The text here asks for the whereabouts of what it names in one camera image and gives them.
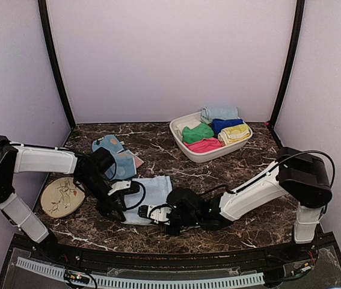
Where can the white slotted cable duct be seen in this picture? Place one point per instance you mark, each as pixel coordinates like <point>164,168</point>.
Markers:
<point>123,278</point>

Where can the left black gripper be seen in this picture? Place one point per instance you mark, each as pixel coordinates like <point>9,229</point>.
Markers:
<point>105,210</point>

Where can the cream folded towel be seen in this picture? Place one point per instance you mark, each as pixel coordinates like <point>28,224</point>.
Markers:
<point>191,124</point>

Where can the pink folded towel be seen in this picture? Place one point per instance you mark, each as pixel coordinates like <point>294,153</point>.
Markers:
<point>204,145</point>

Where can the green folded towel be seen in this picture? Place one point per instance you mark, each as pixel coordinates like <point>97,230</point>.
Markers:
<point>200,132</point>

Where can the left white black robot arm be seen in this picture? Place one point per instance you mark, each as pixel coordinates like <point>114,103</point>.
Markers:
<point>24,168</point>

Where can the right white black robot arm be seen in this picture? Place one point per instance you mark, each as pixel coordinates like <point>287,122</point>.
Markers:
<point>300,174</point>

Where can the blue patterned cartoon towel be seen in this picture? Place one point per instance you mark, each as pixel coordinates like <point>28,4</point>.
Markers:
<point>124,162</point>

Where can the rolled light blue towel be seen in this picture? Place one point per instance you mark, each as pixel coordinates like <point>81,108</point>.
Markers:
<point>208,114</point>

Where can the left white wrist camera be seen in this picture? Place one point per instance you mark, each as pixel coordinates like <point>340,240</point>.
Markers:
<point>124,187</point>

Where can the large light blue towel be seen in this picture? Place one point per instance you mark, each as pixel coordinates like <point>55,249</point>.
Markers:
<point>157,190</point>

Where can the black front rail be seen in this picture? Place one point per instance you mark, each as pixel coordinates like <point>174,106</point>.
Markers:
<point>148,248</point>

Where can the white plastic basin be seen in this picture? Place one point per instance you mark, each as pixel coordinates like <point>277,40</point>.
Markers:
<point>206,156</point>

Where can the yellow white rolled towel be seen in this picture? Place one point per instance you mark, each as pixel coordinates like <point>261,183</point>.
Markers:
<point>233,134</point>

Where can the dark blue rolled towel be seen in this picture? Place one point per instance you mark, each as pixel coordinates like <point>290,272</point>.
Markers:
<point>218,125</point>

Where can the right black frame post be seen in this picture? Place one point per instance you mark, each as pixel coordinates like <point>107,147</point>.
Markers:
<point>290,58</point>

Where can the left black frame post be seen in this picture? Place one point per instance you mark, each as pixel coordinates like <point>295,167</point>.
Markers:
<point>53,59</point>

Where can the black frame post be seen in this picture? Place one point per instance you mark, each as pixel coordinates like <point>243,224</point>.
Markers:
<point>53,59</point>
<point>290,58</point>

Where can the round bird painted plate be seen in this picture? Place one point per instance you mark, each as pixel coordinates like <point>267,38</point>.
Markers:
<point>61,198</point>

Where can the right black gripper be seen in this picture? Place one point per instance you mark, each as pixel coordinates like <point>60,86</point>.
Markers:
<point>173,232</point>

